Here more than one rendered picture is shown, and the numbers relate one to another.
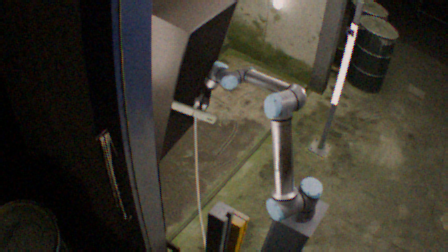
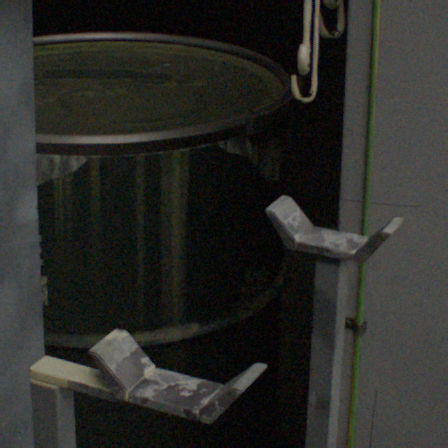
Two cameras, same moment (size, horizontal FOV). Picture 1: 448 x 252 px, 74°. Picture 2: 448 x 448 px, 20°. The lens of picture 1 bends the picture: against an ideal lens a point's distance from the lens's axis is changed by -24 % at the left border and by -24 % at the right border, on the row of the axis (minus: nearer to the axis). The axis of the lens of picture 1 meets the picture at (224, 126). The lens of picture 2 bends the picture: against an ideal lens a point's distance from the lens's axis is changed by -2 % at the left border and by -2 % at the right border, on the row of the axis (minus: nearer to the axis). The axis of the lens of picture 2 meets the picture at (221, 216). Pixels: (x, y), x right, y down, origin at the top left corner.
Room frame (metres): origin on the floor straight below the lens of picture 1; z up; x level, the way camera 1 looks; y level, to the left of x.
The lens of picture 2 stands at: (0.73, -0.70, 1.39)
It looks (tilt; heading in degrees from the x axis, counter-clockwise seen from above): 22 degrees down; 86
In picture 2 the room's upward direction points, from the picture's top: 1 degrees clockwise
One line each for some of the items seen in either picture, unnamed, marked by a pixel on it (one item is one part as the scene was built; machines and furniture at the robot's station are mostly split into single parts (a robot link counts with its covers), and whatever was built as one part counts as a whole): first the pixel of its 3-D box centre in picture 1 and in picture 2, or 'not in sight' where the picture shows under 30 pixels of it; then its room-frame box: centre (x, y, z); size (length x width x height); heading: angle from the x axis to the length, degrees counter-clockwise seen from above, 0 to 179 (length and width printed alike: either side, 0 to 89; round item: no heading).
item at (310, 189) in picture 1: (307, 194); not in sight; (1.35, -0.54, 0.83); 0.17 x 0.15 x 0.18; 122
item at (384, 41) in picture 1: (371, 54); not in sight; (3.88, -1.77, 0.44); 0.59 x 0.58 x 0.89; 165
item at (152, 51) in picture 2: (19, 239); (101, 89); (0.69, 1.10, 0.86); 0.54 x 0.54 x 0.01
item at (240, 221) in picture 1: (226, 233); not in sight; (0.69, -0.05, 1.42); 0.12 x 0.06 x 0.26; 60
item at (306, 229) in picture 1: (289, 234); not in sight; (1.36, -0.55, 0.32); 0.31 x 0.31 x 0.64; 60
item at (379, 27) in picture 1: (378, 27); not in sight; (3.88, -1.77, 0.86); 0.54 x 0.54 x 0.01
